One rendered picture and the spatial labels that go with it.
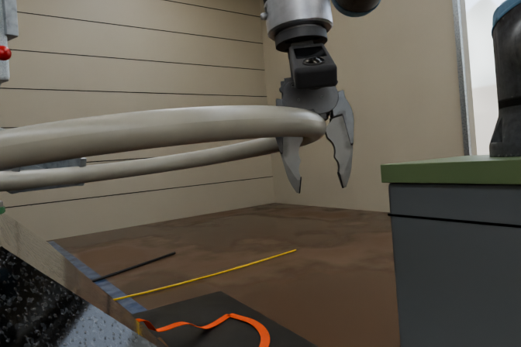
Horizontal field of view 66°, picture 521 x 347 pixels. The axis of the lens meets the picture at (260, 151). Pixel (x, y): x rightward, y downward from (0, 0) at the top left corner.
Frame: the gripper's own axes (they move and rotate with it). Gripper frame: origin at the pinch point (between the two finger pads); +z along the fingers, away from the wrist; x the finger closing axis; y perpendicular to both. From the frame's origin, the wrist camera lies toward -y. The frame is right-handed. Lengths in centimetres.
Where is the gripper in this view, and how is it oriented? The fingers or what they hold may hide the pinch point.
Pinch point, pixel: (320, 180)
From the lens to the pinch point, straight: 52.8
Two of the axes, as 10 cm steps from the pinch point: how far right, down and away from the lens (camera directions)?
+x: -9.9, 1.2, 0.5
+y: 0.6, 0.4, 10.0
